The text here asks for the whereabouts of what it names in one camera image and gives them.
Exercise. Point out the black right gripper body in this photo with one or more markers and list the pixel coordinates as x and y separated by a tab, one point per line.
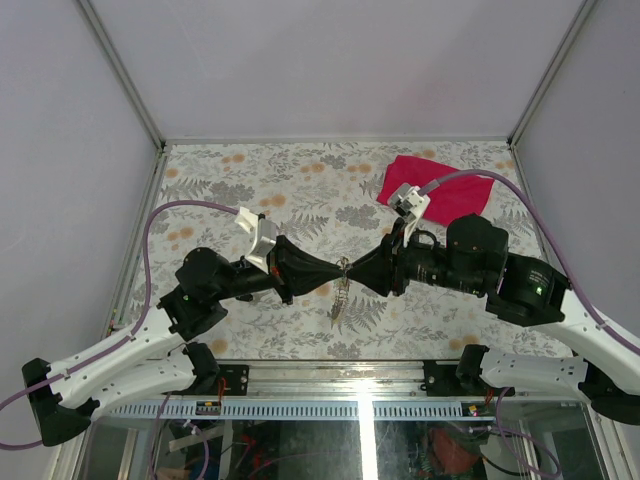
409	262

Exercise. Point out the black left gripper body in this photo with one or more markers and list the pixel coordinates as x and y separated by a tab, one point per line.
250	278

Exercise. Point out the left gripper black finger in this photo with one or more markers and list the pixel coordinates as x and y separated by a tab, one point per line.
294	262
304	282

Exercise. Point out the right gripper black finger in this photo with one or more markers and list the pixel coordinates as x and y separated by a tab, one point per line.
380	282
379	261

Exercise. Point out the metal key organiser with rings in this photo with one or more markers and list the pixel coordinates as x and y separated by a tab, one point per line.
341	292

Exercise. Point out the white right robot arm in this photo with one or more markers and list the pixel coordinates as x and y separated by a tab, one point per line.
519	290

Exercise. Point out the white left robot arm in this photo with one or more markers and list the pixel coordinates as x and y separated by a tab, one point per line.
161	354

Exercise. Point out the pink folded cloth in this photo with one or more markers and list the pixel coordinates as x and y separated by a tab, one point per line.
454	199

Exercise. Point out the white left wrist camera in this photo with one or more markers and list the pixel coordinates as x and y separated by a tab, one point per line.
263	237

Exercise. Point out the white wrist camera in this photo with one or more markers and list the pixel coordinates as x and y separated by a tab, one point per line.
410	206
263	237

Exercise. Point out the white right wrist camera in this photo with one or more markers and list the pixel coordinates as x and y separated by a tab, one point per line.
410	206

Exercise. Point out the aluminium mounting rail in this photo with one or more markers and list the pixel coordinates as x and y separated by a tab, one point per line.
415	377

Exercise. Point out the white slotted cable duct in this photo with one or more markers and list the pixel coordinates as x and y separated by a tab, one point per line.
243	409

